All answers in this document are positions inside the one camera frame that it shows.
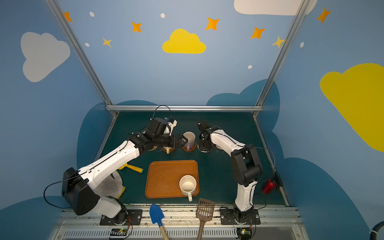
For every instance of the right green circuit board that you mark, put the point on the right green circuit board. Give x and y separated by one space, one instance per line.
244 234

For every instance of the white cream mug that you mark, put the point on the white cream mug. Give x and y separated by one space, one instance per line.
188 185

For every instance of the left green circuit board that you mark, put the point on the left green circuit board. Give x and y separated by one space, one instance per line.
118 234

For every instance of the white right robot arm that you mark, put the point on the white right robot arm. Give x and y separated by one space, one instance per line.
245 161

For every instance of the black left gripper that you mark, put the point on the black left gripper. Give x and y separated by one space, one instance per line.
174 141

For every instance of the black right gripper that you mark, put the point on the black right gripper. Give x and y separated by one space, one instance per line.
204 143

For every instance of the blue toy shovel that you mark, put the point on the blue toy shovel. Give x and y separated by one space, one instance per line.
157 215

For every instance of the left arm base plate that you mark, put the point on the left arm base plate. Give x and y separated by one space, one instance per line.
135 216

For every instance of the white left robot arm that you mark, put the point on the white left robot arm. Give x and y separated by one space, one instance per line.
79 185

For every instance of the green circuit board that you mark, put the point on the green circuit board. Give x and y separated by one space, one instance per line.
244 234
118 234

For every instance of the white knit glove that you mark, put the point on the white knit glove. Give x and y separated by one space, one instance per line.
111 186

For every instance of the lavender mug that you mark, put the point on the lavender mug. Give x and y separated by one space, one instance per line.
190 136

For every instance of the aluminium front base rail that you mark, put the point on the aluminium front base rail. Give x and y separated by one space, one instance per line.
180 223

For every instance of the red emergency stop button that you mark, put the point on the red emergency stop button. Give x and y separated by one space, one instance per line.
273 183

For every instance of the orange brown serving tray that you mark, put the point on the orange brown serving tray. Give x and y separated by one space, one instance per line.
163 180

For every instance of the brown slotted spatula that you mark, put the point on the brown slotted spatula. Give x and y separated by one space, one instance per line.
204 213

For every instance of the cream speckled mug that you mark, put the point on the cream speckled mug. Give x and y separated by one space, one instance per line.
168 150

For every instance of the aluminium frame post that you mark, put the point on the aluminium frame post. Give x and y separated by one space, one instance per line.
64 24
292 32

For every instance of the aluminium back frame rail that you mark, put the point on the aluminium back frame rail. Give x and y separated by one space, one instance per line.
134 108

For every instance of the brown wooden round coaster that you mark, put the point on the brown wooden round coaster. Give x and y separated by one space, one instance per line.
189 147

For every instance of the yellow toy shovel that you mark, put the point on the yellow toy shovel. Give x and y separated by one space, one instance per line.
134 168

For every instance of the aluminium right frame post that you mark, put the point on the aluminium right frame post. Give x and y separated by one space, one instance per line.
292 32

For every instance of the aluminium left frame post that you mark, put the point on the aluminium left frame post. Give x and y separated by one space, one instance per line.
64 24

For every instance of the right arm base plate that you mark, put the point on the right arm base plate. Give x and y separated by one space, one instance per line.
228 217

